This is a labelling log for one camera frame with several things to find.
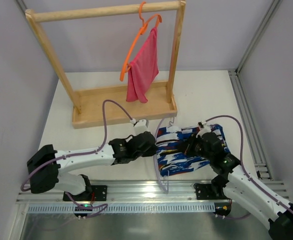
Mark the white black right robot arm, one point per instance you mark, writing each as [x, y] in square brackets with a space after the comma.
[235, 183]

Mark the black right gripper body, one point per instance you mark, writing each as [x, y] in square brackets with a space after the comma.
[190, 146]

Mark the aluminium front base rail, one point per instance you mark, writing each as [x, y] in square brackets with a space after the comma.
[126, 191]

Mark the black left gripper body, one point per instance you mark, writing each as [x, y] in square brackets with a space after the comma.
[150, 144]

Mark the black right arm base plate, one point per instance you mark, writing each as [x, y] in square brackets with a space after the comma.
[205, 191]

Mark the wooden clothes rack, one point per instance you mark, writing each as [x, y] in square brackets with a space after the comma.
[91, 49]

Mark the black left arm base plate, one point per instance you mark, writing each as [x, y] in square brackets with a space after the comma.
[97, 192]

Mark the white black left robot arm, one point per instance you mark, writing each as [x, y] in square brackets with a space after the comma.
[51, 169]

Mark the pink cloth on hanger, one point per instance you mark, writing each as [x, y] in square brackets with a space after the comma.
[143, 69]

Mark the slotted grey cable duct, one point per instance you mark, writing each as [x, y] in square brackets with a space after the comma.
[123, 208]

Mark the blue white red patterned trousers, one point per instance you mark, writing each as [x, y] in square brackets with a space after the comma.
[169, 160]

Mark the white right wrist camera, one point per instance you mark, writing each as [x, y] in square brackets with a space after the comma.
[203, 128]

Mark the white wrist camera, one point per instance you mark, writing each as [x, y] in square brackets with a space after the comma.
[140, 126]
[203, 128]

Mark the aluminium frame rail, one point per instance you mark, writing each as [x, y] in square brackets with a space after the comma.
[238, 79]

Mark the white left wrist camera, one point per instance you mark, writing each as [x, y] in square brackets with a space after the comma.
[140, 126]

